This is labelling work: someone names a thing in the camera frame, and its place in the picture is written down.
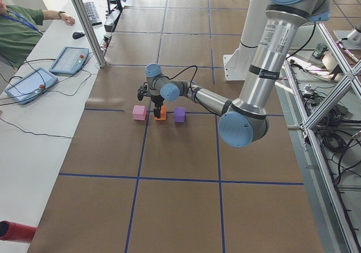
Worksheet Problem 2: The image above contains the black computer mouse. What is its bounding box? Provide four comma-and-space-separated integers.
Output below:
72, 32, 85, 40

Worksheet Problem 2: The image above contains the far blue teach pendant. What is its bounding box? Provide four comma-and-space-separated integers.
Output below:
49, 47, 89, 76

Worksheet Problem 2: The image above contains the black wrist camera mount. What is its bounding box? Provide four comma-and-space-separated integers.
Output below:
137, 85, 149, 101

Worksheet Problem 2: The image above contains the aluminium frame post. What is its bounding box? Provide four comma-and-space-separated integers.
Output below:
71, 0, 107, 68

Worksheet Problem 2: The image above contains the red cylinder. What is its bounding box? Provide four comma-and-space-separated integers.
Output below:
1, 220, 37, 243

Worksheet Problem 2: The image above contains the aluminium lattice frame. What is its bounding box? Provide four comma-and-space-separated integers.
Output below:
279, 16, 360, 252

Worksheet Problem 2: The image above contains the orange foam block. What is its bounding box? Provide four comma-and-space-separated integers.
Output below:
155, 106, 167, 120

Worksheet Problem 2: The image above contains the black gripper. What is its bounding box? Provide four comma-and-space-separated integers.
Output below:
151, 95, 164, 118

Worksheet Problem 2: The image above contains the blue teach pendant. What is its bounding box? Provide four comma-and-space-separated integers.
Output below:
5, 67, 58, 104
49, 47, 89, 76

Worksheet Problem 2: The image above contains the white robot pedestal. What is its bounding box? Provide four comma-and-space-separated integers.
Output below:
223, 0, 270, 81

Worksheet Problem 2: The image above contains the purple foam block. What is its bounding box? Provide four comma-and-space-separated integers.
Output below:
174, 107, 186, 123

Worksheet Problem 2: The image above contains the near blue teach pendant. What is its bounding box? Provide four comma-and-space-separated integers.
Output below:
5, 67, 58, 104

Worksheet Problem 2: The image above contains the person in green shirt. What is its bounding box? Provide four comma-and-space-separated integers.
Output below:
1, 0, 66, 69

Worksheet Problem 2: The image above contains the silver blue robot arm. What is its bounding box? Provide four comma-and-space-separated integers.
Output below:
138, 0, 332, 147

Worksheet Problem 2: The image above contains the pink foam block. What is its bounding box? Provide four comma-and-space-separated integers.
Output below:
132, 105, 147, 121

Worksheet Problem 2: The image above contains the black keyboard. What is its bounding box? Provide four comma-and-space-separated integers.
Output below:
83, 2, 102, 26

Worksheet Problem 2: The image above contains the person's hand with watch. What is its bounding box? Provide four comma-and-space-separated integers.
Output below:
60, 12, 75, 26

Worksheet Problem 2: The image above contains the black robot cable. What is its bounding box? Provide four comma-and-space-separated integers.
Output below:
168, 65, 199, 95

